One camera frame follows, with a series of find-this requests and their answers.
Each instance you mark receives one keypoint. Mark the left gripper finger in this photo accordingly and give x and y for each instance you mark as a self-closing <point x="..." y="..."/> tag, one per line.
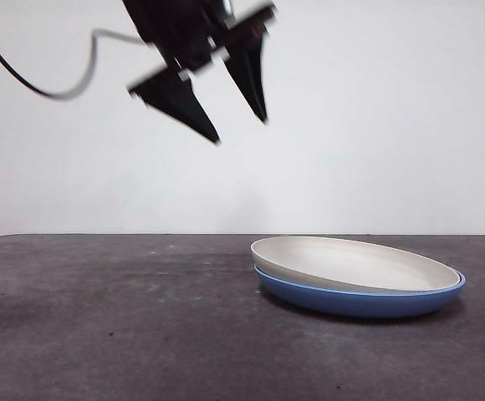
<point x="246" y="75"/>
<point x="175" y="100"/>

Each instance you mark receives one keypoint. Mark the white round plate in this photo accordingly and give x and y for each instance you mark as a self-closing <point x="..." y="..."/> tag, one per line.
<point x="351" y="263"/>

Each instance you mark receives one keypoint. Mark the blue round plate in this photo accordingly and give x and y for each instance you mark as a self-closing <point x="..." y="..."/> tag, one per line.
<point x="351" y="305"/>

